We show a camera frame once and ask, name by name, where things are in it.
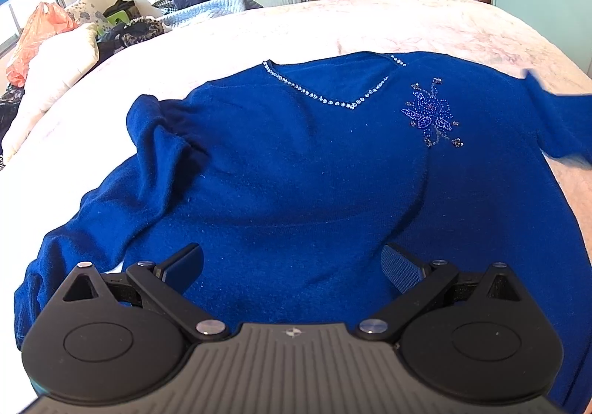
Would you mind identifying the blue beaded sweater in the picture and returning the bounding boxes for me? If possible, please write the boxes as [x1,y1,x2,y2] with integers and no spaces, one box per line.
[14,52,591,413]

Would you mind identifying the pink floral bed sheet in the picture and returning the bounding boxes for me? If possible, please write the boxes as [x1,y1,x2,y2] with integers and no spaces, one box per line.
[1,0,591,413]

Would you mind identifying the white quilted jacket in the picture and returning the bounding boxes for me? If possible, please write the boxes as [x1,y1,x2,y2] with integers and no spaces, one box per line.
[1,23,99,164]

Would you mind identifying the leopard print dark garment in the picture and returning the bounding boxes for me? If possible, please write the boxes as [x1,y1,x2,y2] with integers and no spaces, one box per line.
[97,17,171,55]

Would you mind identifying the orange plastic bag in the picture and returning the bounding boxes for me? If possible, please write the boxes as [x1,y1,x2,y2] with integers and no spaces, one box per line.
[6,2,78,87]

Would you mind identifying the green plastic stool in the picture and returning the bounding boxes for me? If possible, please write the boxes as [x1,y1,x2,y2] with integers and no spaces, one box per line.
[106,10,131,26]

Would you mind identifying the floral white pillow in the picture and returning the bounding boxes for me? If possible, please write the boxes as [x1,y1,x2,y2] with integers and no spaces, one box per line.
[65,0,110,32]

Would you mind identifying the light blue knitted blanket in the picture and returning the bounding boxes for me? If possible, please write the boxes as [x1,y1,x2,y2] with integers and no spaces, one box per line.
[158,0,262,29]

